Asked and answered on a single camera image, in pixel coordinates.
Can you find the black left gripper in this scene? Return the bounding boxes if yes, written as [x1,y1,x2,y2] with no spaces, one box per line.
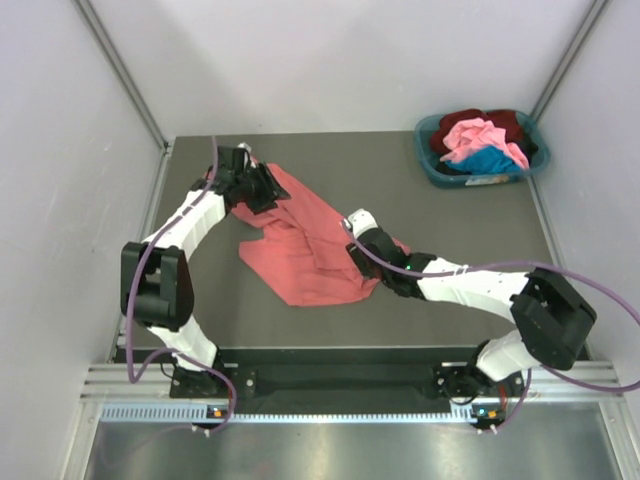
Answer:
[235,161,290,216]

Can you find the coral red t shirt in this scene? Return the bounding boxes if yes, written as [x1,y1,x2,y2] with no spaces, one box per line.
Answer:
[232,163,378,307]

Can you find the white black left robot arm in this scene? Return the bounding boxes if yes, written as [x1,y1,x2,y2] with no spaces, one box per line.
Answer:
[120,143,290,397]

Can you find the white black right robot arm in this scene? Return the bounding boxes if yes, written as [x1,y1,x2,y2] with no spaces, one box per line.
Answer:
[343,209,597,396]

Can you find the teal plastic laundry basket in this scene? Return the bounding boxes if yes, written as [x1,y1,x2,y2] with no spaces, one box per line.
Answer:
[413,109,550,188]

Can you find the blue t shirt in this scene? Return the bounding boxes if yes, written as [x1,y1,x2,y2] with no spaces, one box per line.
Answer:
[444,146,520,175]

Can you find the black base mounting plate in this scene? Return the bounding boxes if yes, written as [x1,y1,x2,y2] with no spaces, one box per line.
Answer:
[169,349,521,416]

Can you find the light pink t shirt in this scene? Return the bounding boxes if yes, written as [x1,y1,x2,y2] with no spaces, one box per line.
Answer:
[445,122,508,154]

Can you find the dark red t shirt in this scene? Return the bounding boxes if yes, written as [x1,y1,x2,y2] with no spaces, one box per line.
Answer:
[429,109,525,155]

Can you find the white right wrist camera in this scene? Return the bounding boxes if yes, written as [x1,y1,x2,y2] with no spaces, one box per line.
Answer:
[343,209,378,239]

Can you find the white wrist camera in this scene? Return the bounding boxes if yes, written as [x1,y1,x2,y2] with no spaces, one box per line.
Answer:
[343,209,378,239]
[237,142,258,168]

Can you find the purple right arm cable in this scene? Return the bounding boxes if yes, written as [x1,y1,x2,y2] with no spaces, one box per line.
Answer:
[340,217,640,435]

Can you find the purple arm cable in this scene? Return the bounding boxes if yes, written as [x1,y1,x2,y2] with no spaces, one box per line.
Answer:
[97,135,240,471]
[340,217,640,435]

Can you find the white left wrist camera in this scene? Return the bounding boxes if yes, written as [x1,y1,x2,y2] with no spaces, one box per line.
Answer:
[237,142,258,168]

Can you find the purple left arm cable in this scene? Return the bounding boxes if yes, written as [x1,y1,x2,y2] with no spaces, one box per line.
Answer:
[97,135,240,471]

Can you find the left aluminium corner post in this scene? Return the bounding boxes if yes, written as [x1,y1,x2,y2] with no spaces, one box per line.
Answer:
[71,0,170,153]

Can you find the aluminium corner post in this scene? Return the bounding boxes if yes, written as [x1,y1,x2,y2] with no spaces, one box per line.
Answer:
[530,0,612,122]
[71,0,170,153]

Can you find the white slotted cable duct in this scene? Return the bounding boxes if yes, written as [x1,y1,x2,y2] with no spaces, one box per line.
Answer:
[99,403,506,425]

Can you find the right aluminium corner post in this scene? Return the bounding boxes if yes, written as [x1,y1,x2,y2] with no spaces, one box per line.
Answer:
[530,0,612,122]

